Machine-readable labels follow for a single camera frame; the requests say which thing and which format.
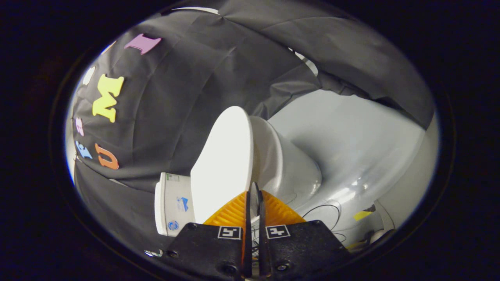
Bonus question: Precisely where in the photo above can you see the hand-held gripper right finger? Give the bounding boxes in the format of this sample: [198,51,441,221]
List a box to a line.
[257,190,352,281]

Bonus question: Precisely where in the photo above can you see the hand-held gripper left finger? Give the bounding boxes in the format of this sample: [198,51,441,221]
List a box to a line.
[162,190,253,281]

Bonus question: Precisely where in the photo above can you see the white toilet lid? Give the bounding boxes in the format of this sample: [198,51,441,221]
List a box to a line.
[190,106,261,225]

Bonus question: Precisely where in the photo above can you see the white toilet body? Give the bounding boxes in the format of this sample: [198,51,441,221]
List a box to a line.
[154,116,323,238]

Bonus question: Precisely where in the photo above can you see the black backdrop cloth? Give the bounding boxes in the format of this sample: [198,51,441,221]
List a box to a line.
[72,0,436,250]

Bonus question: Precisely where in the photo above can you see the thin black floor cables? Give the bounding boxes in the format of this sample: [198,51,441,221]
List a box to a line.
[252,203,387,251]

